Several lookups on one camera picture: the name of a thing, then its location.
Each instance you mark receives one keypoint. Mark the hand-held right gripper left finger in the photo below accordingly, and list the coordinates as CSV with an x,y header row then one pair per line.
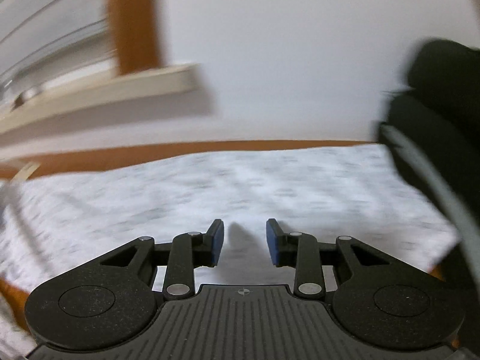
x,y
216,242

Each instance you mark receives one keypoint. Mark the grey roller shutter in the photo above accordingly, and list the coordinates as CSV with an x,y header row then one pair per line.
x,y
45,18

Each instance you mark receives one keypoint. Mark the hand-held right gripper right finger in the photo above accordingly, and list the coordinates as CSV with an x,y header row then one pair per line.
x,y
273,242

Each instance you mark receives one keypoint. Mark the white checker-print pajama pants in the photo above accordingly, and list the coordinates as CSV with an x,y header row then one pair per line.
x,y
225,187

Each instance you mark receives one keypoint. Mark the beige window sill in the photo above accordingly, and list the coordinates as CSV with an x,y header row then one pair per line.
x,y
112,97

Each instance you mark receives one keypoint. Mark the wooden window frame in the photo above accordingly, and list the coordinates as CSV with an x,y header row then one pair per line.
x,y
131,18

